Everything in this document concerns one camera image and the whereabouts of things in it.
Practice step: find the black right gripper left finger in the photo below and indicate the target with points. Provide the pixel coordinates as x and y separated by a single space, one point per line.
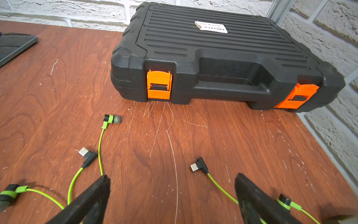
89 207

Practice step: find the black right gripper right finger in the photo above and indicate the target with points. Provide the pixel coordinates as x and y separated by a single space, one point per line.
255 205

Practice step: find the dark phone near case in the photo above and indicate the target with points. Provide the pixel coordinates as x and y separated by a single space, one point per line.
13 44

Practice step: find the black plastic tool case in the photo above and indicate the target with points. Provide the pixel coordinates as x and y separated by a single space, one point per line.
176 54

